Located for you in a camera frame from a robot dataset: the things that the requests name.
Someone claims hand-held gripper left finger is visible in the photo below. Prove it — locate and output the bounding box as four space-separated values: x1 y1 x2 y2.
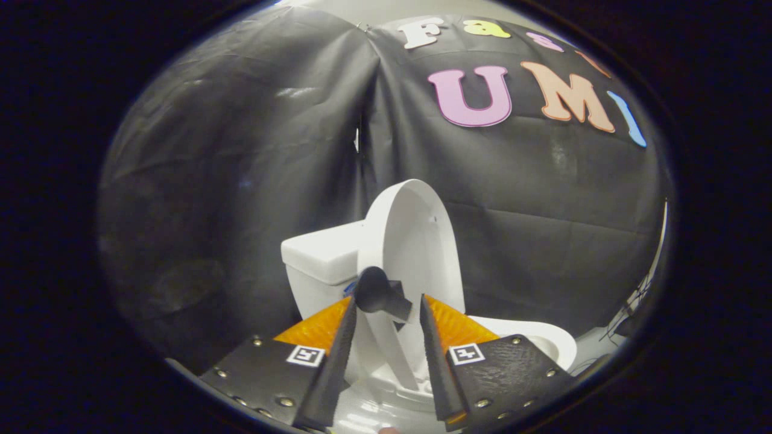
198 294 359 430

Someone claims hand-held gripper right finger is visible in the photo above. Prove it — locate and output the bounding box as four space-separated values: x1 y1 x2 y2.
419 294 577 432

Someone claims white toilet lid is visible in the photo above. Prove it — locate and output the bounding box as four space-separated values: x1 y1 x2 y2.
356 179 466 392

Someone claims white toilet bowl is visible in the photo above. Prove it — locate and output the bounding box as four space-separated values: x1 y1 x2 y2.
335 362 450 434

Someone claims white toilet seat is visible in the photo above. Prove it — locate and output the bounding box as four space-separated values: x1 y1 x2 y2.
467 315 578 371

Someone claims white toilet tank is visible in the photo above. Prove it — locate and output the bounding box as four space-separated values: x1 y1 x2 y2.
281 220 369 320

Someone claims black backdrop cloth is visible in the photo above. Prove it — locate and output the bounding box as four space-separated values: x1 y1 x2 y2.
96 6 670 374

